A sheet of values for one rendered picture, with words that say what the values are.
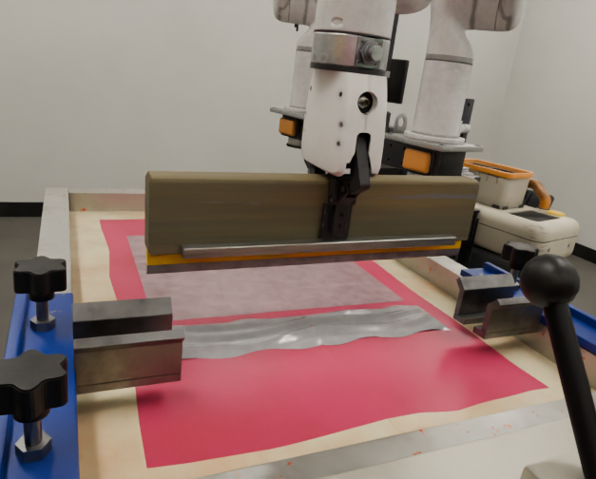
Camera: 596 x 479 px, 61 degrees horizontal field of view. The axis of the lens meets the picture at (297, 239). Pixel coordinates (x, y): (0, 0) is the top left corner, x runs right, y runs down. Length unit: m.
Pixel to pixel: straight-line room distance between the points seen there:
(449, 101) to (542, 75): 4.41
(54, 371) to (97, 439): 0.13
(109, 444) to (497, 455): 0.28
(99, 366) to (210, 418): 0.10
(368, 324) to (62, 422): 0.36
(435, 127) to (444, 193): 0.48
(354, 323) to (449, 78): 0.61
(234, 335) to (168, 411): 0.13
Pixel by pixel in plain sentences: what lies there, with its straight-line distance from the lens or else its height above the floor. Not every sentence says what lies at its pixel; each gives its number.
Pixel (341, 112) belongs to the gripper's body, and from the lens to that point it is 0.49.
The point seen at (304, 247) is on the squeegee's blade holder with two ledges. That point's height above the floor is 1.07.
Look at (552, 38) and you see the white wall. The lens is 5.50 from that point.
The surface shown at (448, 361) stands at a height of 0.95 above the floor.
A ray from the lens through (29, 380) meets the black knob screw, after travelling 0.33.
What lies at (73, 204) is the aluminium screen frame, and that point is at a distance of 1.00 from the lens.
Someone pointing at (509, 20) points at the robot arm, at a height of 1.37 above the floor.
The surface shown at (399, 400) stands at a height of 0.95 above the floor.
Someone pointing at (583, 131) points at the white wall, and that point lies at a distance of 5.11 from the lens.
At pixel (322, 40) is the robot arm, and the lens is 0.51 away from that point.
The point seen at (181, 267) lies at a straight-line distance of 0.52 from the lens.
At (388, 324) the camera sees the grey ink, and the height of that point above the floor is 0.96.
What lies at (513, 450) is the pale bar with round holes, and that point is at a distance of 0.35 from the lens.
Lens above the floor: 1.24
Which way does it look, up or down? 18 degrees down
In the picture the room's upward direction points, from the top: 7 degrees clockwise
